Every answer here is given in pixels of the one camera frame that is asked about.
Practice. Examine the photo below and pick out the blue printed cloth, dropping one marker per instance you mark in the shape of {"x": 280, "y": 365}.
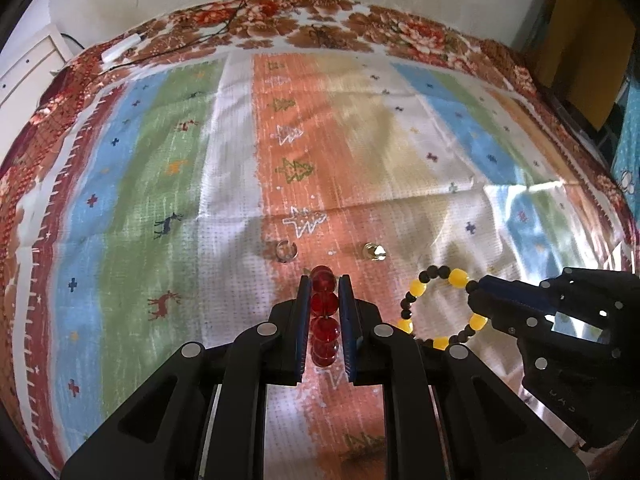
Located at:
{"x": 629, "y": 140}

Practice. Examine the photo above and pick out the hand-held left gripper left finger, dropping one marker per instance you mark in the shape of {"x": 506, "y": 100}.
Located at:
{"x": 303, "y": 330}

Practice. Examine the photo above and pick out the white headboard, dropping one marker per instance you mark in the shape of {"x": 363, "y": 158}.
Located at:
{"x": 30, "y": 70}

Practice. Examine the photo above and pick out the brown hanging garment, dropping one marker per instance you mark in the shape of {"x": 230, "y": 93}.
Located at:
{"x": 585, "y": 35}

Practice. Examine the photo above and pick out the striped patterned cloth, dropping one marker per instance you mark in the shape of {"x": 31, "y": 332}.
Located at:
{"x": 150, "y": 185}

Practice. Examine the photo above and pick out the white power adapter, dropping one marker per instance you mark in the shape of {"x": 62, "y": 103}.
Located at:
{"x": 121, "y": 48}

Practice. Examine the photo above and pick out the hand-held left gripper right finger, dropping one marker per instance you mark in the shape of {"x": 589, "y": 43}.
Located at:
{"x": 346, "y": 330}

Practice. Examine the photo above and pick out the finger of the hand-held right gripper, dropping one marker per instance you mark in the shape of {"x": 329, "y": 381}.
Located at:
{"x": 510, "y": 291}
{"x": 500, "y": 315}

